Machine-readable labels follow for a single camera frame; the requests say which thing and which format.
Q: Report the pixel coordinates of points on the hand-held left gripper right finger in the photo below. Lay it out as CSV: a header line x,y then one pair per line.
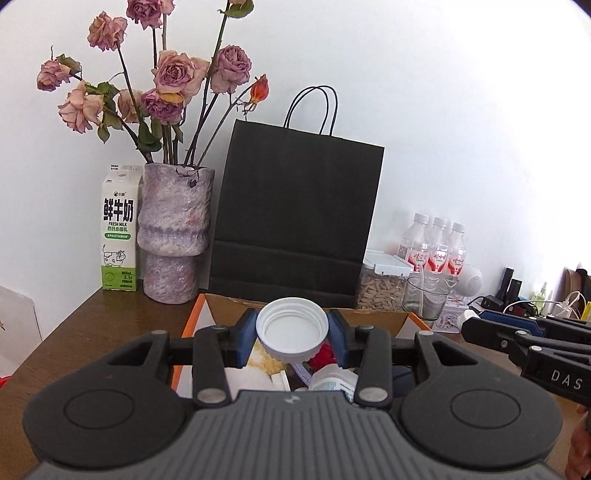
x,y
339,344

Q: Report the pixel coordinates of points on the person's right hand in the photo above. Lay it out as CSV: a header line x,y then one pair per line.
x,y
581,452

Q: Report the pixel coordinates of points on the red cardboard box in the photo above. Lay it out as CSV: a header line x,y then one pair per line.
x,y
221,305

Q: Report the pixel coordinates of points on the red label water bottle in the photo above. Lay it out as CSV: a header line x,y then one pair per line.
x,y
414,244
438,249
457,254

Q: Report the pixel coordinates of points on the black upright device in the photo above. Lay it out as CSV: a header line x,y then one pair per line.
x,y
508,284

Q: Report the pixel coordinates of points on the white and green milk carton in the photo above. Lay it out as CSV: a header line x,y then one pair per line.
x,y
119,217

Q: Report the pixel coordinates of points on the white round speaker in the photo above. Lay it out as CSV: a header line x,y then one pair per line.
x,y
470,279

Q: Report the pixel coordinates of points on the navy blue zip case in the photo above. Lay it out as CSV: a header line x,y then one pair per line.
x,y
405,381

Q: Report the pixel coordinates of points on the black power adapter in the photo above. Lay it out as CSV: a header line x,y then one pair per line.
x,y
491,302

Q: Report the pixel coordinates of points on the black paper bag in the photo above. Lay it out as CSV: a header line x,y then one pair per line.
x,y
295,207

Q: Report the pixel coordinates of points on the clear drinking glass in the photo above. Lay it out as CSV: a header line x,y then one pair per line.
x,y
425,300

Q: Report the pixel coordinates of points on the purple textured vase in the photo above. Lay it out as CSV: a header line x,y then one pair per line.
x,y
173,221

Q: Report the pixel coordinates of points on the white wall charger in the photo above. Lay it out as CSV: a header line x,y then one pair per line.
x,y
570,309

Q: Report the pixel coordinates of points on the white printed tin box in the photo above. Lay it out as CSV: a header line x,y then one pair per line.
x,y
450,318

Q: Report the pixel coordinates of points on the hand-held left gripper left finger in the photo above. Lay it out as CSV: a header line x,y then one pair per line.
x,y
244,344

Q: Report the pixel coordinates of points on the dried pink rose bouquet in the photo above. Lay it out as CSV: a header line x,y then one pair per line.
x,y
178,74

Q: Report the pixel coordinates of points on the brown bag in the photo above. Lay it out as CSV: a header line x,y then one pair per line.
x,y
577,281

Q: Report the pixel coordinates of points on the clear lidded seed container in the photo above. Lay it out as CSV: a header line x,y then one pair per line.
x,y
383,288

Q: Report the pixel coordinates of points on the white plastic bottle cap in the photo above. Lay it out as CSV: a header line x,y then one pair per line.
x,y
291,332

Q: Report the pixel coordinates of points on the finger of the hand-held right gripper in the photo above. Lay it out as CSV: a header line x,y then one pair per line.
x,y
517,321
489,334

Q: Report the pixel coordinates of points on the translucent plastic bottle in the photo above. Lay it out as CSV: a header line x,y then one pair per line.
x,y
332,383

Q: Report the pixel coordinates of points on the small green spray bottle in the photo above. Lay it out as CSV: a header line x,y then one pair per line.
x,y
542,291

